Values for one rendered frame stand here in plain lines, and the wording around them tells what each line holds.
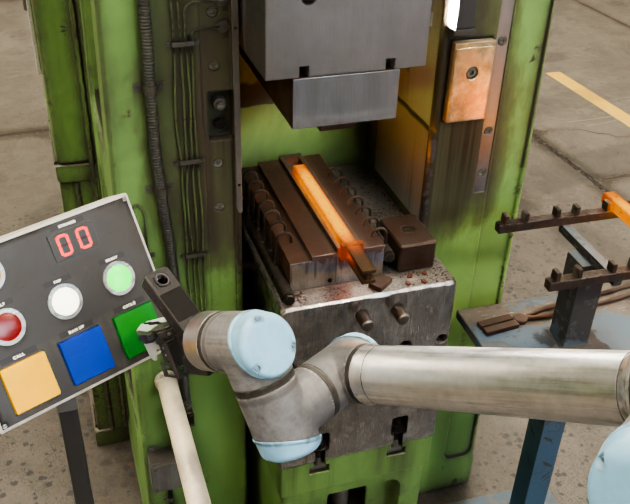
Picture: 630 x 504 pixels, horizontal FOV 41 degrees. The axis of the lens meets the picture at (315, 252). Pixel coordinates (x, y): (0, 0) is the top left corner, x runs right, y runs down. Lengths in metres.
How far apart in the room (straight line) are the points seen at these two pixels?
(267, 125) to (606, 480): 1.42
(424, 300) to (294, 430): 0.65
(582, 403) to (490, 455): 1.71
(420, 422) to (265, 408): 0.88
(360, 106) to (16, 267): 0.65
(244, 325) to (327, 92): 0.54
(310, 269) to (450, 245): 0.42
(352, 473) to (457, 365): 0.98
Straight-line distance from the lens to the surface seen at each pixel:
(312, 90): 1.50
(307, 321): 1.68
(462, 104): 1.78
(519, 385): 1.04
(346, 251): 1.67
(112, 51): 1.55
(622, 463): 0.80
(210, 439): 2.11
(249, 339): 1.12
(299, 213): 1.81
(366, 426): 1.94
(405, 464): 2.09
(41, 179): 4.14
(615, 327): 2.00
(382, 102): 1.56
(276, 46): 1.45
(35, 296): 1.41
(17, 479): 2.67
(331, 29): 1.47
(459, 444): 2.47
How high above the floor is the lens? 1.92
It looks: 33 degrees down
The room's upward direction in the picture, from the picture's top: 2 degrees clockwise
